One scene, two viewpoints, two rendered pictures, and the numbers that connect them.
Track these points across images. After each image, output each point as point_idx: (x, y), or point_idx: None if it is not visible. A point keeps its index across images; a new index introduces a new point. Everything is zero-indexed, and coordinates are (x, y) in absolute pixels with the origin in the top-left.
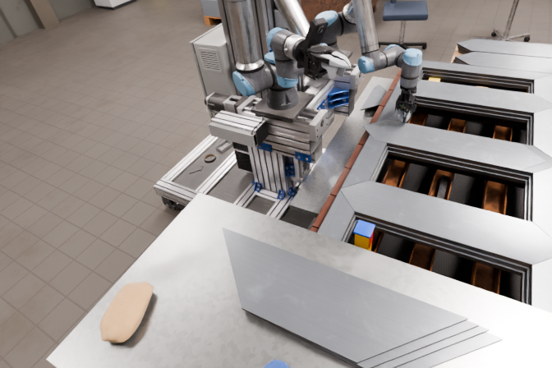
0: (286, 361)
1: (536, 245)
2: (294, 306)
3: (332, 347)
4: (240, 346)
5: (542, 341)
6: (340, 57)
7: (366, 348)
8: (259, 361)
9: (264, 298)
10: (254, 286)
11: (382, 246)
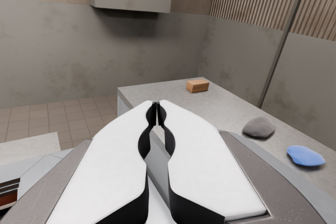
0: (293, 166)
1: (50, 166)
2: (287, 179)
3: (263, 150)
4: (332, 188)
5: (156, 112)
6: (147, 125)
7: (243, 140)
8: (314, 174)
9: (317, 198)
10: (330, 213)
11: None
